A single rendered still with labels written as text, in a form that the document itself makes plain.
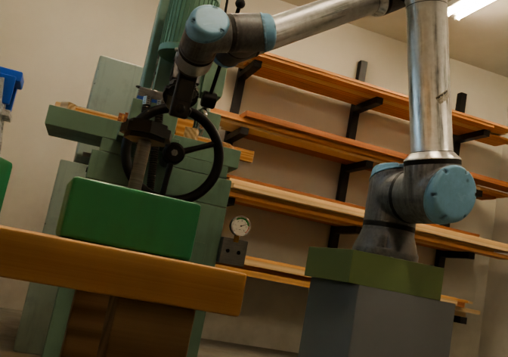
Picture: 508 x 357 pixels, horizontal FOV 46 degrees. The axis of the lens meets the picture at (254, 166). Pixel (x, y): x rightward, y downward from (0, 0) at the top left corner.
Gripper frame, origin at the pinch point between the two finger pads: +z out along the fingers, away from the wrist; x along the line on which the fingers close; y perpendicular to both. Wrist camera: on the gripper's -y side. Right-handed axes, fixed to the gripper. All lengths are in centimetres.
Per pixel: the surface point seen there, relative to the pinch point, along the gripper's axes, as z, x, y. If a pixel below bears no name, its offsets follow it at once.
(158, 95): 12.0, 3.9, 12.3
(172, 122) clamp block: 13.3, -1.7, 5.2
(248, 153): 36, -32, 15
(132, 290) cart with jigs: -106, 13, -82
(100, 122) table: 23.3, 18.6, 5.5
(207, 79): 44, -16, 47
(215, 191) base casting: 27.8, -20.2, -6.9
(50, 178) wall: 257, 46, 93
